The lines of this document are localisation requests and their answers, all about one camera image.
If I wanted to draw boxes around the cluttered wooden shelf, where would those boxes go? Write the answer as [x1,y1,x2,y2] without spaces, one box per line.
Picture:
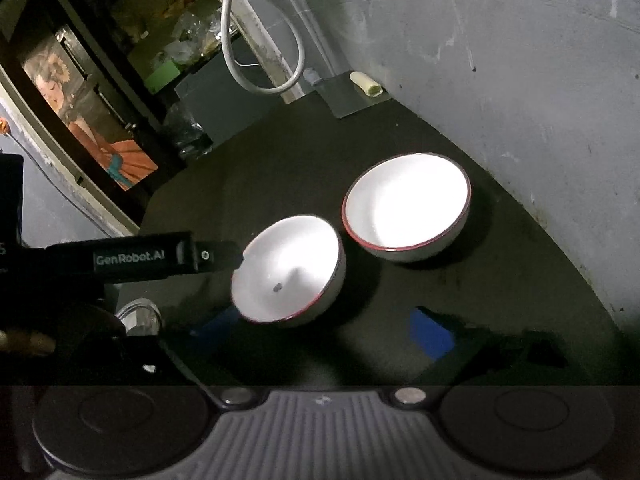
[75,0,228,81]

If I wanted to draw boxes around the grey cabinet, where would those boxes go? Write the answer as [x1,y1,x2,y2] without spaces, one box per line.
[173,49,282,147]

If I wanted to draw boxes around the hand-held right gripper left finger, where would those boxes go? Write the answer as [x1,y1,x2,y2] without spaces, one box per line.
[70,305,257,409]

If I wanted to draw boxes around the cream cylindrical piece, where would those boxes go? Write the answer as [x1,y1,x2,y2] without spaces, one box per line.
[349,70,384,98]

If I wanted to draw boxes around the white hose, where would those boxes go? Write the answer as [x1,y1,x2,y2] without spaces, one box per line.
[219,0,307,97]

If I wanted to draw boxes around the steel cleaver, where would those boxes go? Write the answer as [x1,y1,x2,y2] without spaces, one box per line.
[304,67,393,120]

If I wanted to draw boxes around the dark wooden door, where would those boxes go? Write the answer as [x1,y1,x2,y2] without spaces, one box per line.
[7,0,187,223]

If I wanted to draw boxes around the door poster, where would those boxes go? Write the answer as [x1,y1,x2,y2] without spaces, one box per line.
[22,25,160,192]

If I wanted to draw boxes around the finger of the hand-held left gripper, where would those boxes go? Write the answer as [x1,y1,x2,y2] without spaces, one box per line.
[193,241,247,274]

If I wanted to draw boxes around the green box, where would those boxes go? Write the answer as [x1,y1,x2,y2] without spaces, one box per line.
[144,59,182,94]

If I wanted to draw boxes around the white ceramic bowl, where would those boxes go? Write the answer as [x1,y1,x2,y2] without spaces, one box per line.
[230,214,347,324]
[342,152,472,264]

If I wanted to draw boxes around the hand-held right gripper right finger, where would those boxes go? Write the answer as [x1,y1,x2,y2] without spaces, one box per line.
[391,306,581,409]

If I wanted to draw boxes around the black plastic bags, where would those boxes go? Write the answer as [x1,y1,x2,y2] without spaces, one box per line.
[164,101,215,162]

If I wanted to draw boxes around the grey wall cable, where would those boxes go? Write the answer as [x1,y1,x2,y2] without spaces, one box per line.
[4,132,128,237]

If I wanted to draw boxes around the person's left hand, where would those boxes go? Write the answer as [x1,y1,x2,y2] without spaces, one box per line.
[0,331,57,357]

